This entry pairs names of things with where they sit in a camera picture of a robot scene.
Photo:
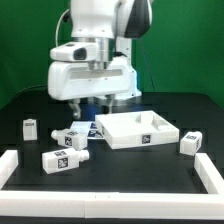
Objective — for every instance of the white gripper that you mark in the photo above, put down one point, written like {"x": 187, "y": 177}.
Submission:
{"x": 68, "y": 81}

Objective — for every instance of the white square table top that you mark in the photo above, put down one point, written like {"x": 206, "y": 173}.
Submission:
{"x": 136, "y": 129}

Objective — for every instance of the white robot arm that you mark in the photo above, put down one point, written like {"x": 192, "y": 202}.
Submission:
{"x": 96, "y": 63}

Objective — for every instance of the white tag sheet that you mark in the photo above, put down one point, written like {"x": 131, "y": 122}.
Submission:
{"x": 87, "y": 127}

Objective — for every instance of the white U-shaped fence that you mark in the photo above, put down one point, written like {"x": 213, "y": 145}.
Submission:
{"x": 208, "y": 206}

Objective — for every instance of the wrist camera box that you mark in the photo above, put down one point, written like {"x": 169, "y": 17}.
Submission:
{"x": 75, "y": 51}

